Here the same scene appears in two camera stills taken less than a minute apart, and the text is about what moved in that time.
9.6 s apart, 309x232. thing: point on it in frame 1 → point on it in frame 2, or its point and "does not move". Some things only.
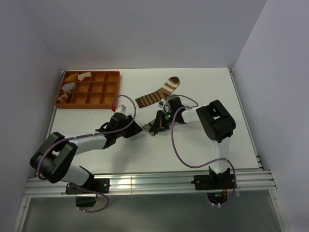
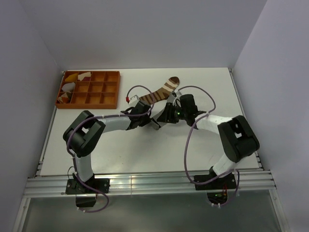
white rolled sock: (68, 87) does not move
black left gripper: (133, 129) → (147, 121)
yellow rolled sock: (74, 77) does not move
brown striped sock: (164, 92) does not move
